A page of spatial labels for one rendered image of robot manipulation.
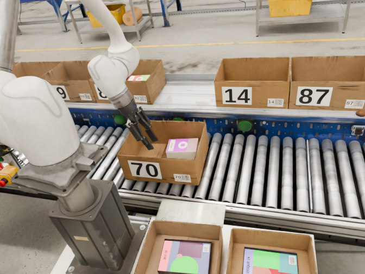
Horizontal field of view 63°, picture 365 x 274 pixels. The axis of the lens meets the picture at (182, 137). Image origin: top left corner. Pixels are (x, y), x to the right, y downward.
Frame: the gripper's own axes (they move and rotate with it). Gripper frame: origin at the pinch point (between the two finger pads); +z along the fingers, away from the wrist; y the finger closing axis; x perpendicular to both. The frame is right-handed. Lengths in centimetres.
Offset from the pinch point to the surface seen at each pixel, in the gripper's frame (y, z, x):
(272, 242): 27, 41, 43
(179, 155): -14.2, 22.4, -1.3
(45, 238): 4, 59, -136
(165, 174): 1.0, 20.9, -3.3
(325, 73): -77, 34, 71
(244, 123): -40, 30, 28
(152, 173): 1.4, 18.0, -9.3
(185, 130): -28.0, 17.4, 0.9
